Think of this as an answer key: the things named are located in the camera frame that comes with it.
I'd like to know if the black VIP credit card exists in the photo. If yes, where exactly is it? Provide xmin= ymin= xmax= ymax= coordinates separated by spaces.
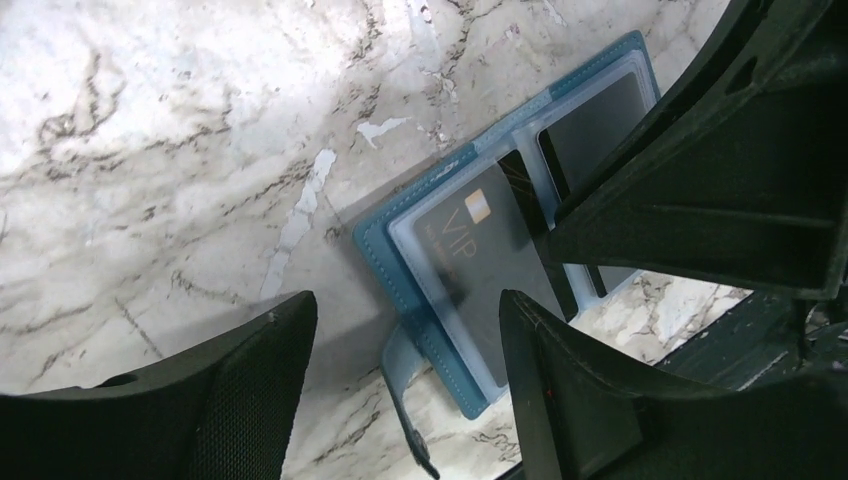
xmin=406 ymin=150 xmax=578 ymax=399

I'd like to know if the blue card holder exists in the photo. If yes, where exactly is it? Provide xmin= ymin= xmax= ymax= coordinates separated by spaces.
xmin=353 ymin=31 xmax=660 ymax=478

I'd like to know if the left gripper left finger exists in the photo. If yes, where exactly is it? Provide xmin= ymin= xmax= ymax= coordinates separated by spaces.
xmin=1 ymin=291 xmax=317 ymax=479

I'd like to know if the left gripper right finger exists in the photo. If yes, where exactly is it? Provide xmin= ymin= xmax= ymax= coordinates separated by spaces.
xmin=499 ymin=290 xmax=847 ymax=479

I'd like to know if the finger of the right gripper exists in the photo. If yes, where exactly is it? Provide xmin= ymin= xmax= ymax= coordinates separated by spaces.
xmin=547 ymin=86 xmax=847 ymax=299
xmin=557 ymin=1 xmax=847 ymax=222

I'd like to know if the black card in sleeve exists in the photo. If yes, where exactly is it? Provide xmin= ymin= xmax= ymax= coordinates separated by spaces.
xmin=537 ymin=70 xmax=651 ymax=299

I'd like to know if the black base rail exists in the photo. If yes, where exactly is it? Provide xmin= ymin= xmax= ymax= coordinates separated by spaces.
xmin=656 ymin=286 xmax=847 ymax=391

